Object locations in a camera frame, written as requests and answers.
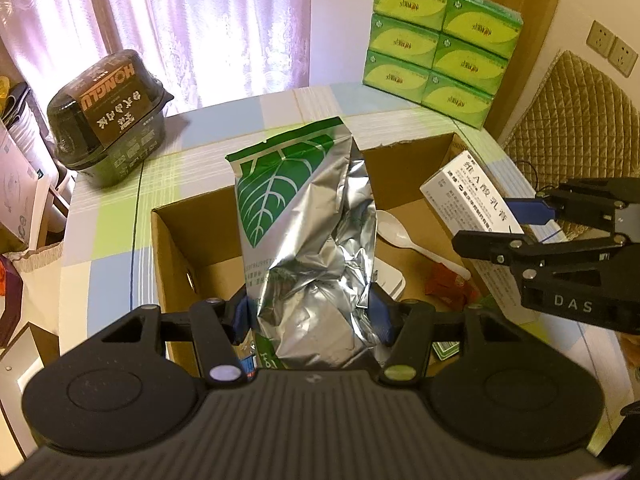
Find white square night light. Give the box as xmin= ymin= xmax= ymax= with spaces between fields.
xmin=373 ymin=258 xmax=407 ymax=300

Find red candy packet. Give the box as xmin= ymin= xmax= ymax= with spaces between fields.
xmin=425 ymin=263 xmax=480 ymax=311

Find white ointment box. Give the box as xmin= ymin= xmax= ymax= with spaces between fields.
xmin=420 ymin=151 xmax=538 ymax=325

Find white plastic spoon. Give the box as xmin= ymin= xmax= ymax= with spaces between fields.
xmin=376 ymin=210 xmax=472 ymax=281

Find silver green tea bag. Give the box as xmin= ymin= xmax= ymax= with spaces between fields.
xmin=226 ymin=117 xmax=379 ymax=370

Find green white medicine box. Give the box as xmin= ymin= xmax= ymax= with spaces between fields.
xmin=432 ymin=341 xmax=460 ymax=362

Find blue white small box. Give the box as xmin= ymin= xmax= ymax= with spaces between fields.
xmin=234 ymin=337 xmax=257 ymax=379

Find brown cardboard box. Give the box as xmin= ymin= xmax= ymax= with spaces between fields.
xmin=150 ymin=131 xmax=501 ymax=376

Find plaid tablecloth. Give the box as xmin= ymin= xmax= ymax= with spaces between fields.
xmin=56 ymin=81 xmax=632 ymax=461

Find dark open gift box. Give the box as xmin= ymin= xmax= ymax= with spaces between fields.
xmin=0 ymin=256 xmax=23 ymax=348

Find green tissue pack stack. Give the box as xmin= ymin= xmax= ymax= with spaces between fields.
xmin=362 ymin=0 xmax=524 ymax=129

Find dark food container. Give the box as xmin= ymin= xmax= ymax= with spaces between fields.
xmin=47 ymin=49 xmax=174 ymax=188

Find lace curtain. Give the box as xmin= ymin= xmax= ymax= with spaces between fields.
xmin=1 ymin=0 xmax=310 ymax=114

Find wall power sockets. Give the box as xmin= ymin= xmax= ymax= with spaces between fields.
xmin=586 ymin=21 xmax=639 ymax=78

